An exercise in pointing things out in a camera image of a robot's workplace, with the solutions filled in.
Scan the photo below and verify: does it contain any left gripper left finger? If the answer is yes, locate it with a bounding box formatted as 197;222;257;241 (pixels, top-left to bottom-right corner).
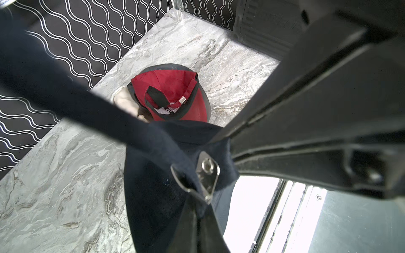
166;197;198;253

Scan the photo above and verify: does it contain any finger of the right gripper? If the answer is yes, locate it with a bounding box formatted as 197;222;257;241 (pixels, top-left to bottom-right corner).
233;131;405;199
216;13;405;158

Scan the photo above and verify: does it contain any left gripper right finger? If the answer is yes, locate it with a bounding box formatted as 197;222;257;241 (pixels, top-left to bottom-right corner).
197;206;230;253

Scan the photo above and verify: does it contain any navy baseball cap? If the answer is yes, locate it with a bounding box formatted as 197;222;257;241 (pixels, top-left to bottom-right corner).
1;12;239;253

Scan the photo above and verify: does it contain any red baseball cap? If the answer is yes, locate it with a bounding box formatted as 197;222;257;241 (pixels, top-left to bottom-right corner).
127;63;212;122

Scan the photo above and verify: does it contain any cream baseball cap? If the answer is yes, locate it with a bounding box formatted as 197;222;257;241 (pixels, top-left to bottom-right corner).
113;86;150;123

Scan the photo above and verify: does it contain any black orange tool case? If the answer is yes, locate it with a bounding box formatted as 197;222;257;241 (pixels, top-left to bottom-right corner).
233;0;302;61

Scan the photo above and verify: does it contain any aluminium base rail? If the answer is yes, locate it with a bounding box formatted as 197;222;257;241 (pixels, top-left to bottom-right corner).
249;180;328;253

